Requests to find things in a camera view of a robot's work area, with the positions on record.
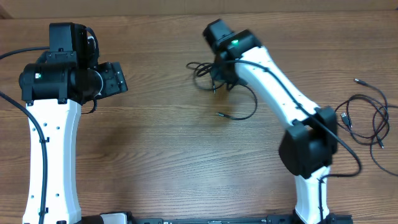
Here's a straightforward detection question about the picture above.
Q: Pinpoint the black usb cable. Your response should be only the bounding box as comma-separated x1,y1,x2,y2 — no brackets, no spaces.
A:
353,78,398,177
334,94,391,146

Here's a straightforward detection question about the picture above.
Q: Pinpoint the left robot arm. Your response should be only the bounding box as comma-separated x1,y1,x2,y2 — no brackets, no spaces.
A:
19,22,133,223

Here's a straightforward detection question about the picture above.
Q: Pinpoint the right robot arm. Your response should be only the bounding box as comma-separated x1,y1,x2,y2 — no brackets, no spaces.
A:
203,19,338,223

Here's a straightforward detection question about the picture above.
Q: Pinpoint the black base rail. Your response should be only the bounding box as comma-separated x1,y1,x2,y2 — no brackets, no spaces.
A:
80,211,354,224

